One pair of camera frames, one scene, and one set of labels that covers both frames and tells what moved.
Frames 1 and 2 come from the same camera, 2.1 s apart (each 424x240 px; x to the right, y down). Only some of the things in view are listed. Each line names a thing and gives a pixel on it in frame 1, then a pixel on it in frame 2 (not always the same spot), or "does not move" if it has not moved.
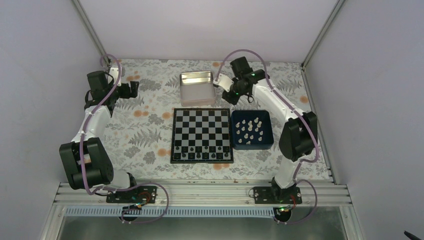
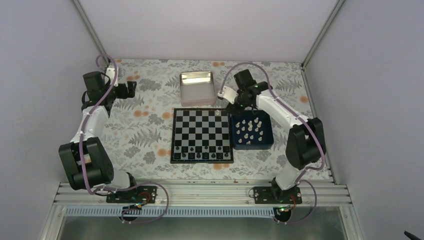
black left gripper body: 126,94 does not move
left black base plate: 139,194 does not move
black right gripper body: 234,99 → 240,109
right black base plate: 274,195 does not move
